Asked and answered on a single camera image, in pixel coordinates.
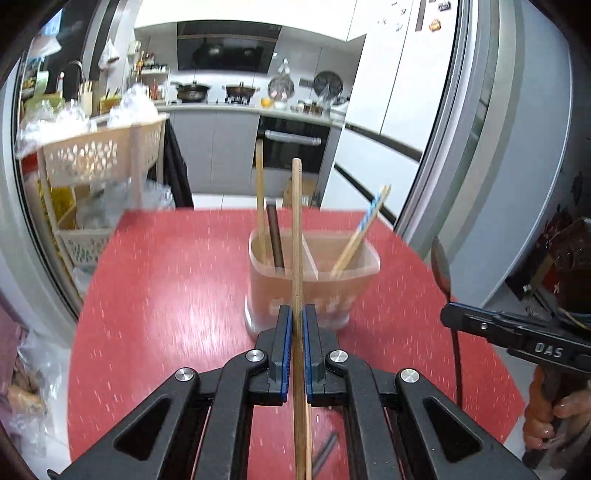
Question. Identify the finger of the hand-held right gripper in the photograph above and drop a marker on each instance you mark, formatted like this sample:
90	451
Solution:
471	321

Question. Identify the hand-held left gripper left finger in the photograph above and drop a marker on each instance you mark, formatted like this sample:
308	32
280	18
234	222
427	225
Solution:
286	350

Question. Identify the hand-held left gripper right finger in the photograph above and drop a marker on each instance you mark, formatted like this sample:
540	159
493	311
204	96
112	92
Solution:
310	350

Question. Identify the dark translucent plastic spoon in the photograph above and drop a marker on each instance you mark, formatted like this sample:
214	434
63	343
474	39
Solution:
441	267
274	235
325	454

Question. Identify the beige plastic utensil holder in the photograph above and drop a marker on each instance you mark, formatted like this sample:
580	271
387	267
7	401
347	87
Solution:
272	290

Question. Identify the blue patterned wooden chopstick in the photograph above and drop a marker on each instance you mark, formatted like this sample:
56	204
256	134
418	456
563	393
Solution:
364	226

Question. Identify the person's right hand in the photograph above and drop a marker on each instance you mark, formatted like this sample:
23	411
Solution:
535	415

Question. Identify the black hanging jacket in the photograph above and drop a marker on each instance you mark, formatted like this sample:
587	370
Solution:
178	161

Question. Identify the clear plastic bag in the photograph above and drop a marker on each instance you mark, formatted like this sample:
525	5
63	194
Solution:
134	106
46	120
37	392
120	203

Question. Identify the white refrigerator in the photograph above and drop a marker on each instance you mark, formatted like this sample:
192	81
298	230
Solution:
397	83

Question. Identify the round hanging strainer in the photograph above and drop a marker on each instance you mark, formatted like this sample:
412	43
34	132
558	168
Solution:
280	87

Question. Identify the brown pot with lid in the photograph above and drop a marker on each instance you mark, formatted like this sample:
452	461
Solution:
240	91

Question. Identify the yellow oil bottle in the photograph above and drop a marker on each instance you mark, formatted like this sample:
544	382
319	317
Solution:
64	203

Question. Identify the round hanging pan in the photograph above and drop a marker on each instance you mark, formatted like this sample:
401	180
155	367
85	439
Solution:
328	83

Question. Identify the beige plastic storage cart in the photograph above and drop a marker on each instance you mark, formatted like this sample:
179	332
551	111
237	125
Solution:
92	154

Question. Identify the black wok with lid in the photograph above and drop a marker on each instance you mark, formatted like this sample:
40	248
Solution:
191	90

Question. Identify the black range hood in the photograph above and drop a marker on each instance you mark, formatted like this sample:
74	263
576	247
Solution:
226	46

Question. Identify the white hanging plastic bag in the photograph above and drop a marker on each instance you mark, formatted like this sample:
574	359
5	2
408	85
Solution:
108	53

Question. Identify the black kitchen faucet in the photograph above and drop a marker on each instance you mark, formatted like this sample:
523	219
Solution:
74	69

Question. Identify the grey sliding door frame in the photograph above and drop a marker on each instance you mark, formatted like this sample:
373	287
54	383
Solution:
461	161

